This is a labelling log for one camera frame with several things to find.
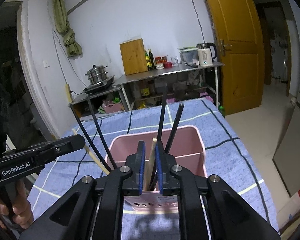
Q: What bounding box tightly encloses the light wooden chopstick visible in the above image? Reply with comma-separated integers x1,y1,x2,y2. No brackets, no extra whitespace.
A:
143,138,157,191
71,128,111,176

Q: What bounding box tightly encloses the black chopstick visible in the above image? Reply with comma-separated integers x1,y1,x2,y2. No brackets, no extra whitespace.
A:
165,102,184,154
69,104,111,175
87,95,117,169
149,82,168,190

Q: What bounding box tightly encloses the metal kitchen shelf table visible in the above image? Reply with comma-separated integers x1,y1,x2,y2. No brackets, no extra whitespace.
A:
113,62,224,111

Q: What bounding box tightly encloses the left human hand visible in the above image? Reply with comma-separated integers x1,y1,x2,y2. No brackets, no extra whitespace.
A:
0,180,33,230

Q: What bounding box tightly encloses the pink plastic utensil holder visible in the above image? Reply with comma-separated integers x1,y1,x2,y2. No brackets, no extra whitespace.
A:
109,125,207,213

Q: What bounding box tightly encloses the low metal side table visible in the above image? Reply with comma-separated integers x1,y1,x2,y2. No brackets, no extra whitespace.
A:
69,87,128,118

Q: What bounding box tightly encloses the blue checked tablecloth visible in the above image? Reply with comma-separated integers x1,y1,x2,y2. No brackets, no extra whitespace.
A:
29,99,278,239

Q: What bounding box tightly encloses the black induction cooker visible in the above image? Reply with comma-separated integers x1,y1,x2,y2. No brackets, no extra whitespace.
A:
83,76,114,94

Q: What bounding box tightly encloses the green oil bottle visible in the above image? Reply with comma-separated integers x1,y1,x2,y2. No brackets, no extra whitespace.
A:
145,51,152,71

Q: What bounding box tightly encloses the red lidded jar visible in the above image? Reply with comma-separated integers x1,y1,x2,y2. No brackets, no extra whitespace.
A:
154,56,167,70

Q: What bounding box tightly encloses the dark soy sauce bottle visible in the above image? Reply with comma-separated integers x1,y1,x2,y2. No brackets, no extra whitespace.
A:
148,49,156,69

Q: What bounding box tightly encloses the wooden cutting board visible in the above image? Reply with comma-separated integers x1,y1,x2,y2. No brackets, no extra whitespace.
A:
120,38,148,75

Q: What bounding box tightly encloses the stainless steel steamer pot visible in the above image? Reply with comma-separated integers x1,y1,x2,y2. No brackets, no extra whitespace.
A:
86,65,108,85

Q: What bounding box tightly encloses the clear plastic storage box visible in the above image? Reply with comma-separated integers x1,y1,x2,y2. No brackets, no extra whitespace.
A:
178,47,198,64

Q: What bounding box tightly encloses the white electric kettle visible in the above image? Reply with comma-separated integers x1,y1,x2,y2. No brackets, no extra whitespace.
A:
197,43,217,67

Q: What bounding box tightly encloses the green hanging cloth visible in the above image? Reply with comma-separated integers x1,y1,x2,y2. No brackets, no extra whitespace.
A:
52,0,82,57

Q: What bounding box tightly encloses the yellow wooden door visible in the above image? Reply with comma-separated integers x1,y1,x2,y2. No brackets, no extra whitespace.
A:
207,0,264,115

